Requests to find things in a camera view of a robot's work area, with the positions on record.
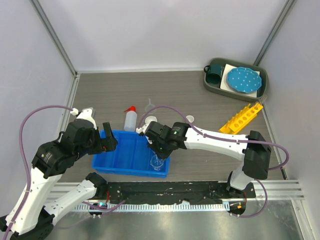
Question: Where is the tall clear glass beaker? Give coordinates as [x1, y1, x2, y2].
[149, 154, 165, 172]

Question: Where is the blue plastic divided bin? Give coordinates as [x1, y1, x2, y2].
[91, 130, 170, 178]

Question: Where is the small white ceramic crucible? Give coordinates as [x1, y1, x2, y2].
[186, 115, 195, 123]

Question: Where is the yellow test tube rack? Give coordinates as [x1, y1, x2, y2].
[219, 102, 264, 135]

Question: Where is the white ceramic evaporating dish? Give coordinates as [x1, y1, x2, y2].
[145, 115, 158, 124]

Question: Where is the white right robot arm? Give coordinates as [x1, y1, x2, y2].
[136, 121, 271, 198]

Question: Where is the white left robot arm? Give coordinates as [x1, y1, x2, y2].
[0, 108, 118, 240]

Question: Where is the white wash bottle red cap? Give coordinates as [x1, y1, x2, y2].
[123, 105, 137, 132]

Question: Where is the white square plate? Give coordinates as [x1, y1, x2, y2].
[220, 64, 260, 98]

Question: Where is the dark green mug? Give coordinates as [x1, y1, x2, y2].
[203, 64, 224, 85]

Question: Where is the blue polka dot plate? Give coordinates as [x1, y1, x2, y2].
[226, 67, 262, 94]

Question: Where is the grey-green plastic tray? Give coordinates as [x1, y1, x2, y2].
[203, 57, 269, 102]

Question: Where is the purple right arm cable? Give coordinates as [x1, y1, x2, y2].
[137, 104, 291, 218]

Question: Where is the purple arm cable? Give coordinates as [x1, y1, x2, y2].
[137, 104, 291, 218]
[4, 104, 127, 236]

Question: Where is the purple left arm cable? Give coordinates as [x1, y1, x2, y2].
[4, 104, 127, 236]

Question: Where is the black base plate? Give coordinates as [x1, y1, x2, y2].
[100, 181, 256, 205]

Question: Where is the white slotted cable duct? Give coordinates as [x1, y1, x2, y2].
[72, 202, 230, 213]

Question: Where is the aluminium frame rail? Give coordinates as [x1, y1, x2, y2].
[249, 179, 306, 201]

